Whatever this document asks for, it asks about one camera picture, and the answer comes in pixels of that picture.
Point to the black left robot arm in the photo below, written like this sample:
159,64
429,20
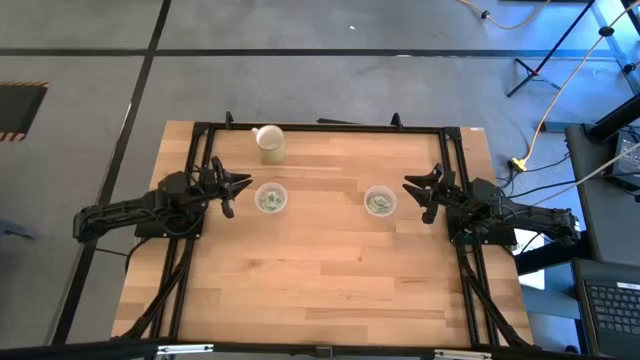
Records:
125,210

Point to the black hazard-striped floor hatch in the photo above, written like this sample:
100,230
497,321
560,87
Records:
20,110

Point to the grey desk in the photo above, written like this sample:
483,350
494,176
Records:
600,210

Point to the black keyboard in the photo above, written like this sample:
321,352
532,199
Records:
615,310

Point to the black frame hook bracket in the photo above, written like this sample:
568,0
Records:
229,120
397,120

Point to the white paper sheet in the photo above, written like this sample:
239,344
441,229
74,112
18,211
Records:
530,260

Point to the black tripod stand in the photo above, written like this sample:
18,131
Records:
550,49

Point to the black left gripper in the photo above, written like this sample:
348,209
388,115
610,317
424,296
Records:
212,185

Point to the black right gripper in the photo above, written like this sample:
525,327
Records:
442,192

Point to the black aluminium table frame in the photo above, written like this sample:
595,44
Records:
325,128

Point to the silver beam bracket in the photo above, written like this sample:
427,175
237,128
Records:
185,349
462,354

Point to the black rig beam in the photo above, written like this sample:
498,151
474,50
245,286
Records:
320,351

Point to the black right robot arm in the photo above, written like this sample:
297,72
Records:
525,217

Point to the clear plastic bowl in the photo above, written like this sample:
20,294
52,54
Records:
367,202
258,200

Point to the white green sweetener packet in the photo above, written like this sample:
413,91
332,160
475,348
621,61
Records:
381,209
269,201
380,201
278,199

